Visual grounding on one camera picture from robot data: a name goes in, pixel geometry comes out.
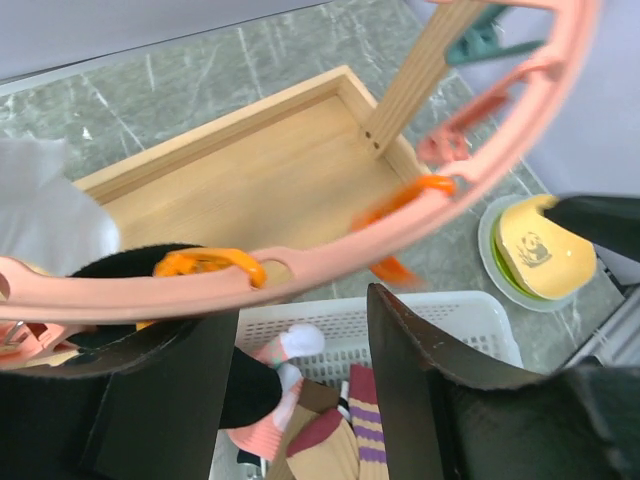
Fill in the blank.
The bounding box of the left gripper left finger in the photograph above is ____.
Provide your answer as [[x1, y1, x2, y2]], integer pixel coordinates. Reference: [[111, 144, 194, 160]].
[[1, 313, 238, 479]]

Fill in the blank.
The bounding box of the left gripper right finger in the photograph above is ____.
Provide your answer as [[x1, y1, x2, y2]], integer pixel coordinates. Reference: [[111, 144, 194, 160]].
[[367, 284, 639, 479]]

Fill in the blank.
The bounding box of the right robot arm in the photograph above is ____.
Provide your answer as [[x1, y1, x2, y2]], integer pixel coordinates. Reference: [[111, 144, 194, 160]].
[[537, 193, 639, 264]]

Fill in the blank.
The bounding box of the pile of socks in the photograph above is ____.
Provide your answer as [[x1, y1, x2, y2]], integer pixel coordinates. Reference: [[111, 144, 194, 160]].
[[227, 324, 389, 479]]

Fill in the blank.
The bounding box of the white plastic basket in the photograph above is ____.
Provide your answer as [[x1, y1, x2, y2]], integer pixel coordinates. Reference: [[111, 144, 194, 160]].
[[207, 289, 525, 480]]

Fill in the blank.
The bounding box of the pink round clip hanger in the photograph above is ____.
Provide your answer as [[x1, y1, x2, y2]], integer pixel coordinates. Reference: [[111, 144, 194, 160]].
[[1, 1, 601, 325]]

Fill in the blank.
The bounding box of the aluminium frame rail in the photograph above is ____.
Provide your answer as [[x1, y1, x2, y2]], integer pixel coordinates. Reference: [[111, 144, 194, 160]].
[[565, 287, 639, 368]]

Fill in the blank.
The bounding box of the wooden hanger rack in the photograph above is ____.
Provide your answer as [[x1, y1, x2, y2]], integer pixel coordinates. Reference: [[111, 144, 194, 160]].
[[77, 1, 481, 250]]

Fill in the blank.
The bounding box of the yellow bowl on plate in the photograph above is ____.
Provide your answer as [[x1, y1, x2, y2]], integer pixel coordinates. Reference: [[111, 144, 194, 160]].
[[477, 194, 597, 313]]

